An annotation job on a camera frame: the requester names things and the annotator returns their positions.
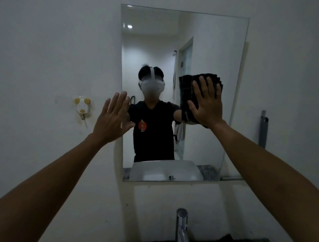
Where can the person's right hand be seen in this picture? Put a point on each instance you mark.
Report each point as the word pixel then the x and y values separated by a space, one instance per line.
pixel 208 107

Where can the person's left hand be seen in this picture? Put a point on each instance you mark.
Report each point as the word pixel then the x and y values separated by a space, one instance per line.
pixel 111 122

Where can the person's right thumb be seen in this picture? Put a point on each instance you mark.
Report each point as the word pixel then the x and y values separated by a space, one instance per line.
pixel 193 109

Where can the person's left thumb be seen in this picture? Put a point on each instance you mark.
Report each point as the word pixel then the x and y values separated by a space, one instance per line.
pixel 128 126

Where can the person's left little finger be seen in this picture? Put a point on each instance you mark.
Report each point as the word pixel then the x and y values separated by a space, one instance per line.
pixel 106 106

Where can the person's right middle finger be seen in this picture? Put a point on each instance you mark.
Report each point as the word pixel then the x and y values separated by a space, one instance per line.
pixel 204 86

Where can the person's right little finger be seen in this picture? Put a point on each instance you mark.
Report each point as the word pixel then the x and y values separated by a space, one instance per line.
pixel 219 93

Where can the person's left middle finger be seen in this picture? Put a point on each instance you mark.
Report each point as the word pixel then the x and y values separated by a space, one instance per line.
pixel 121 101

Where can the black cleaning cloth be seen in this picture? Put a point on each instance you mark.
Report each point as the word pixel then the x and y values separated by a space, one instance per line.
pixel 215 79

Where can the person's left forearm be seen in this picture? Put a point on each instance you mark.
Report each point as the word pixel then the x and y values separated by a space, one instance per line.
pixel 52 182

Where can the person's right forearm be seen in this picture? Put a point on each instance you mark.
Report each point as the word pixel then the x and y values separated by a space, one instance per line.
pixel 264 179

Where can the chrome faucet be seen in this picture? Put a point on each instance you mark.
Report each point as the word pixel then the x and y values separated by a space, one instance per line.
pixel 181 224

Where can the dog-shaped wall hook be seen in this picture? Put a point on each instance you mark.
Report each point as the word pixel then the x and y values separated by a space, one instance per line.
pixel 81 106

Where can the grey wall bracket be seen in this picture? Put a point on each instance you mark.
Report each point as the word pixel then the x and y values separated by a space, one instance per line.
pixel 263 129

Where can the frameless wall mirror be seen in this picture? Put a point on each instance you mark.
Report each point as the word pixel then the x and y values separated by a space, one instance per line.
pixel 154 44

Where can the metal rail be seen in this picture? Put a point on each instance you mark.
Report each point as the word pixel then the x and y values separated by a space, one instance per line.
pixel 231 178

